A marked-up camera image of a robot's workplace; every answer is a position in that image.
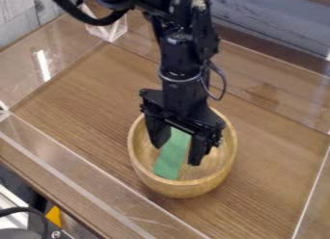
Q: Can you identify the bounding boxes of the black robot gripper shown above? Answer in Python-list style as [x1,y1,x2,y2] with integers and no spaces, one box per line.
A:
[139,70,225,166]

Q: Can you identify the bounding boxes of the green rectangular block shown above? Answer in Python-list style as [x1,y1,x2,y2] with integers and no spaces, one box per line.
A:
[152,128,191,180]

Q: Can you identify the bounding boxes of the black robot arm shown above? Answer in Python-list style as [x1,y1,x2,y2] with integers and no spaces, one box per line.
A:
[52,0,225,166]

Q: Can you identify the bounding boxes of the brown wooden bowl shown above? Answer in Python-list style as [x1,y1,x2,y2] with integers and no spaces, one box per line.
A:
[128,108,238,199]

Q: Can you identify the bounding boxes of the clear acrylic tray walls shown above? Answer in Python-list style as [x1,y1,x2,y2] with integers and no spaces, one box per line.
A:
[0,13,330,239]

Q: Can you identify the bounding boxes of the yellow label on equipment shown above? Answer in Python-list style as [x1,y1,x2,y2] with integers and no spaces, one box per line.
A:
[46,206,63,227]

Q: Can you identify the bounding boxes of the black equipment with screw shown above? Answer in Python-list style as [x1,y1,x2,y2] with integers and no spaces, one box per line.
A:
[26,213,73,239]

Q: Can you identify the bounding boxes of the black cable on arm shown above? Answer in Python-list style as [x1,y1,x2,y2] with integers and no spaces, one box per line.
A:
[199,60,227,102]

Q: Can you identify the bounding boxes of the clear acrylic corner bracket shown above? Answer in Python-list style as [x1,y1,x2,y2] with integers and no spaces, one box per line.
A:
[81,4,128,42]

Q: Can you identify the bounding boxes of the black cable lower left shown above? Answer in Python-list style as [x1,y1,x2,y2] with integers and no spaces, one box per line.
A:
[0,206,50,239]

